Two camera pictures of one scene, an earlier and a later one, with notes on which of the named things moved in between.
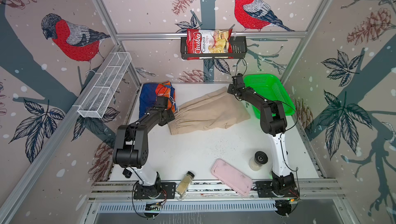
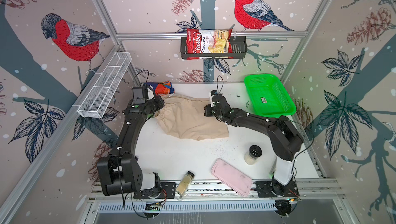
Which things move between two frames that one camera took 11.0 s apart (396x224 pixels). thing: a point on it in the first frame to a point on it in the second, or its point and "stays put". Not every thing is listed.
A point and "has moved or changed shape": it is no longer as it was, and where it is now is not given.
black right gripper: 229,88 to 207,109
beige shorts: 209,111 has moved or changed shape
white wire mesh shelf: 99,98 stays put
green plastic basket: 268,86 stays put
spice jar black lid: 181,189 stays put
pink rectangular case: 236,180 stays put
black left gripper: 171,116 to 160,101
